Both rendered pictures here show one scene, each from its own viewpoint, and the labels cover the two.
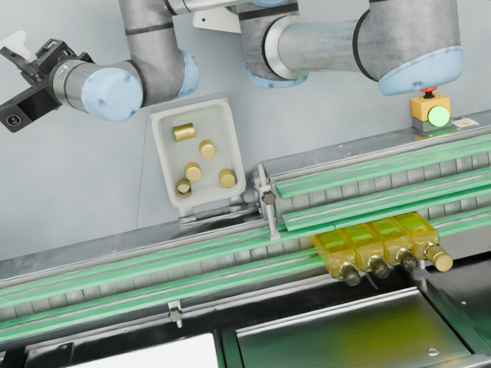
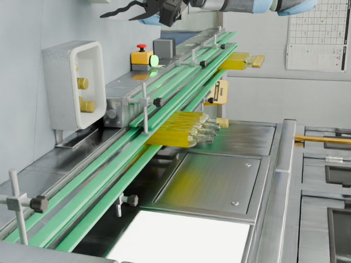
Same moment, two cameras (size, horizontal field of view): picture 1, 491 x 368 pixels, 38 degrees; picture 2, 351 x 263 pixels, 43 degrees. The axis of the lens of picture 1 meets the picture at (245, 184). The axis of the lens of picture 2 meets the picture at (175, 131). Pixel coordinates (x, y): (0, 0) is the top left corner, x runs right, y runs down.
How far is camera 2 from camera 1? 1.42 m
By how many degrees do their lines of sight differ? 65
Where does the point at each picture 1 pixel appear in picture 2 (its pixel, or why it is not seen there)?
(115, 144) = (22, 83)
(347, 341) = (210, 178)
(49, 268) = not seen: hidden behind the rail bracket
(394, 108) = (126, 59)
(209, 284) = (126, 177)
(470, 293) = not seen: hidden behind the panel
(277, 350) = (191, 196)
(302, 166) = (128, 90)
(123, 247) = (63, 169)
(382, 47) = not seen: outside the picture
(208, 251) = (125, 151)
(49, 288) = (61, 211)
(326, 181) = (156, 94)
